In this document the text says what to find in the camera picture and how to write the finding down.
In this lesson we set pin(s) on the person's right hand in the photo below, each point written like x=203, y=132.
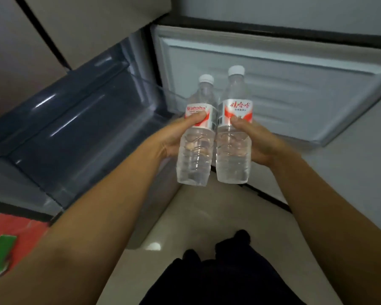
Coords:
x=263, y=142

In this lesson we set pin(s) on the person's left hand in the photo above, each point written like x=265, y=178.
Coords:
x=171, y=136

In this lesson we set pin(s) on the person's left thumb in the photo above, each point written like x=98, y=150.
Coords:
x=195, y=119

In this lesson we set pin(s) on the person's right thumb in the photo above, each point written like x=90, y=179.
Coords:
x=241, y=123

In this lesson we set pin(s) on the clear water bottle red label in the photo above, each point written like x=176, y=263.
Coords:
x=196, y=139
x=235, y=136

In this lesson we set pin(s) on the person's right forearm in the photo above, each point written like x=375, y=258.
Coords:
x=333, y=228

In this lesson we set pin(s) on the person's left forearm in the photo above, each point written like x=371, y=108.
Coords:
x=79, y=231

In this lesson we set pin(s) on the open refrigerator door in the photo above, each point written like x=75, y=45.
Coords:
x=289, y=82

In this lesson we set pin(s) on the translucent grey freezer drawer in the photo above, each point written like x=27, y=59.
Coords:
x=69, y=123

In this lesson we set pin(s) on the grey refrigerator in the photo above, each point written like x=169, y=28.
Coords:
x=82, y=38

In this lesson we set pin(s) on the person's dark trousers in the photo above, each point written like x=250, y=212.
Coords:
x=222, y=276

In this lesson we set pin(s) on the red plastic bag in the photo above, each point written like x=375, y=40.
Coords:
x=16, y=238

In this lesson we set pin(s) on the green packet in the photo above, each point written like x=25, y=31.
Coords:
x=0, y=254

